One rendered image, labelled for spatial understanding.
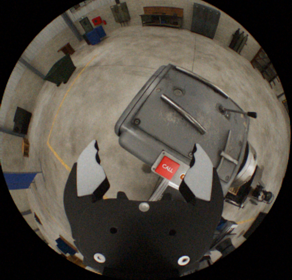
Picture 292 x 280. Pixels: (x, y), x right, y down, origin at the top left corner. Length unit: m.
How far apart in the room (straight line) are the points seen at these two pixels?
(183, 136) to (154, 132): 0.10
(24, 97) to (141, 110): 9.31
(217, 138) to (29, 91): 9.60
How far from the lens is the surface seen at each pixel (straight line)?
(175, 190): 1.51
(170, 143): 0.31
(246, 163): 0.57
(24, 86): 9.39
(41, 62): 9.68
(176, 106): 0.33
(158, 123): 0.32
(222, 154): 0.37
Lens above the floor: 1.56
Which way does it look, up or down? 77 degrees down
